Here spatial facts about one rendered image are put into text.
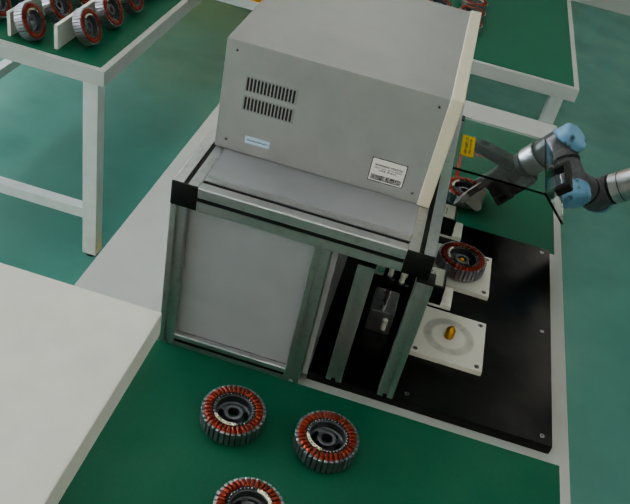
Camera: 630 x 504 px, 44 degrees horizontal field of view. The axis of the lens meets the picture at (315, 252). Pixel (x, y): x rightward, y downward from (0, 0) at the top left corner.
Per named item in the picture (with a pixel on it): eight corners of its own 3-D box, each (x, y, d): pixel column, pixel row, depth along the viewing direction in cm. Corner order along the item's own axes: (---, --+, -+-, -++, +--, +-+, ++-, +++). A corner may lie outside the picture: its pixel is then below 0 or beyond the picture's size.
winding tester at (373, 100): (451, 103, 167) (481, 12, 154) (428, 209, 132) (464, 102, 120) (280, 55, 170) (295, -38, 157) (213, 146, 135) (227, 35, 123)
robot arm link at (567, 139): (574, 147, 178) (564, 116, 182) (535, 169, 186) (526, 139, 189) (593, 154, 183) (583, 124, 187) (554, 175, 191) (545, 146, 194)
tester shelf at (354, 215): (462, 104, 178) (468, 87, 175) (427, 280, 124) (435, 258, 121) (280, 53, 181) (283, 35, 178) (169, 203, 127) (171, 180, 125)
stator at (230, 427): (221, 387, 141) (224, 373, 138) (274, 415, 138) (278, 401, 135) (186, 427, 132) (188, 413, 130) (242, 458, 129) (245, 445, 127)
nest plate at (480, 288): (490, 262, 183) (492, 258, 183) (486, 301, 172) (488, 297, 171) (429, 244, 185) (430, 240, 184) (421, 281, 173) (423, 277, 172)
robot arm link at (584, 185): (605, 203, 183) (592, 163, 188) (584, 191, 175) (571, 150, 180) (574, 216, 188) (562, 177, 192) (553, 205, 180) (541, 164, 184)
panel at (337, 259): (369, 195, 196) (399, 89, 178) (307, 374, 144) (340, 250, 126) (365, 193, 197) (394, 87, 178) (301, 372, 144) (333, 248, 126)
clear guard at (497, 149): (560, 168, 176) (570, 146, 173) (562, 225, 157) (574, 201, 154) (422, 129, 179) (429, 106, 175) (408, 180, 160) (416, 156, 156)
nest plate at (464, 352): (484, 327, 164) (486, 323, 164) (480, 376, 152) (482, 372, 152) (416, 307, 165) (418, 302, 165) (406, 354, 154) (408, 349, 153)
